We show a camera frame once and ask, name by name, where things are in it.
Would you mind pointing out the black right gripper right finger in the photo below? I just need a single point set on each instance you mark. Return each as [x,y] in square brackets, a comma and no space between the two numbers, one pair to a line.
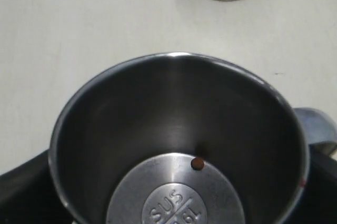
[318,203]

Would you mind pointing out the steel mug with handle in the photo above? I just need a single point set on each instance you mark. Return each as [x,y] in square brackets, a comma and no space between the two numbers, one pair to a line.
[122,146]

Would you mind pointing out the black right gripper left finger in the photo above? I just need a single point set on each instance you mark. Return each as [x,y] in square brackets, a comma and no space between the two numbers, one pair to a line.
[28,194]

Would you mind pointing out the brown pellet inside mug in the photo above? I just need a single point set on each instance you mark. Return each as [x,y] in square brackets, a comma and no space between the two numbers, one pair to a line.
[197,163]

